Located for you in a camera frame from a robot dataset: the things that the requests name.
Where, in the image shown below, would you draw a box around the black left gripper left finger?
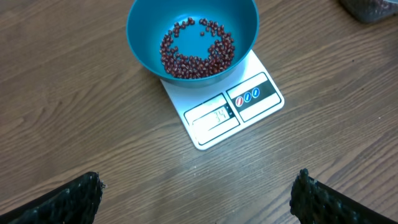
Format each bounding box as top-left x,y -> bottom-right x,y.
1,172 -> 106,224

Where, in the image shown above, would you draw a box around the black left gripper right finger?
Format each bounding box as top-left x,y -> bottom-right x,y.
289,169 -> 395,224

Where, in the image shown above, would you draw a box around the white digital kitchen scale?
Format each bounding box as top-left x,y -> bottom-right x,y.
162,51 -> 285,151

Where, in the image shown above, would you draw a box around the red beans in bowl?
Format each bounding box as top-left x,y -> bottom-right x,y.
159,17 -> 236,80

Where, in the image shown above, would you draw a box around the blue bowl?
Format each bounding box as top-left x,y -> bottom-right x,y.
126,0 -> 260,88

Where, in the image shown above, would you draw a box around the clear plastic container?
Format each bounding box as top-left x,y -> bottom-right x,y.
339,0 -> 397,24

